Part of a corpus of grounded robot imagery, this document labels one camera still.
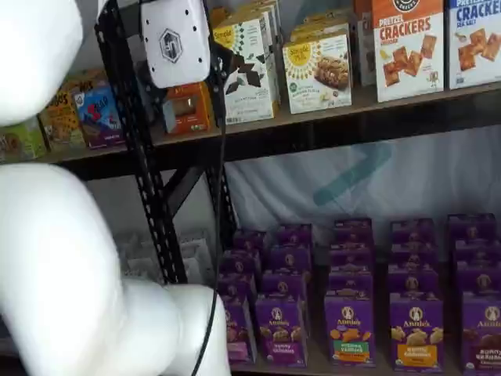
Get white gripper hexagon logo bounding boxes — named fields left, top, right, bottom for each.
left=139, top=0, right=229, bottom=135

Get purple Annie's box pink patch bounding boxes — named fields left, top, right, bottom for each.
left=218, top=269, right=258, bottom=305
left=222, top=295, right=258, bottom=364
left=221, top=248, right=262, bottom=277
left=232, top=230, right=271, bottom=255

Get orange cracker box with window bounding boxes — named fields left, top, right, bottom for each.
left=164, top=81, right=215, bottom=135

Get Simple Mills sweet thins box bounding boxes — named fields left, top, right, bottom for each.
left=213, top=18, right=282, bottom=126
left=209, top=0, right=281, bottom=27

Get blue Z Bar box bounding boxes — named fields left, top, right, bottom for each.
left=73, top=85, right=127, bottom=150

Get Simple Mills snack bar box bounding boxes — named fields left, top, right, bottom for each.
left=282, top=33, right=353, bottom=115
left=289, top=13, right=352, bottom=40

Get yellow cookie snack box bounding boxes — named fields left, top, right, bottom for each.
left=38, top=76, right=86, bottom=154

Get white organic pantry box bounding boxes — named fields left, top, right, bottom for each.
left=181, top=230, right=214, bottom=256
left=183, top=254, right=215, bottom=283

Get green snack box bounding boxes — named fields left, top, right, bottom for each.
left=0, top=117, right=49, bottom=162

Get gray snack box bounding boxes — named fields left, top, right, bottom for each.
left=354, top=0, right=377, bottom=88

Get purple Annie's box green patch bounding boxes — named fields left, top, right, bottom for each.
left=333, top=218, right=373, bottom=248
left=323, top=293, right=377, bottom=368
left=329, top=243, right=376, bottom=273
left=327, top=269, right=376, bottom=298

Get orange pretzel crackers box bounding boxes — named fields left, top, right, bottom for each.
left=371, top=0, right=446, bottom=103

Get purple Annie's box yellow patch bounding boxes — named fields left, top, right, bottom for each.
left=390, top=218, right=435, bottom=246
left=389, top=297, right=446, bottom=371
left=388, top=241, right=438, bottom=272
left=387, top=268, right=440, bottom=302

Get blue pretzel crackers box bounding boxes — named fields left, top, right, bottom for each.
left=445, top=0, right=501, bottom=90

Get purple Annie's box brown patch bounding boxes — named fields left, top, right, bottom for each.
left=460, top=295, right=501, bottom=376
left=456, top=266, right=501, bottom=301
left=447, top=213, right=497, bottom=242
left=452, top=238, right=501, bottom=269

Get black metal shelving rack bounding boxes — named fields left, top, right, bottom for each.
left=117, top=0, right=501, bottom=376
left=0, top=0, right=173, bottom=283

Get white backdrop sheet teal logo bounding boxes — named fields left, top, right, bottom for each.
left=225, top=127, right=501, bottom=251

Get black cable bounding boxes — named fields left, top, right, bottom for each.
left=195, top=117, right=230, bottom=376

